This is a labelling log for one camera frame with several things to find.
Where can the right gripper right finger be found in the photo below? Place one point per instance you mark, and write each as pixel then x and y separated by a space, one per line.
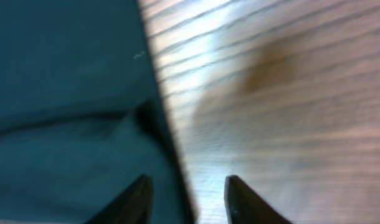
pixel 245 206

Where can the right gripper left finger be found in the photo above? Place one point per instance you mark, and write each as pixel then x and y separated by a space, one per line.
pixel 133 206

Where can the black t-shirt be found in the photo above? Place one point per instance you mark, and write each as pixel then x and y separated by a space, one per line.
pixel 81 116

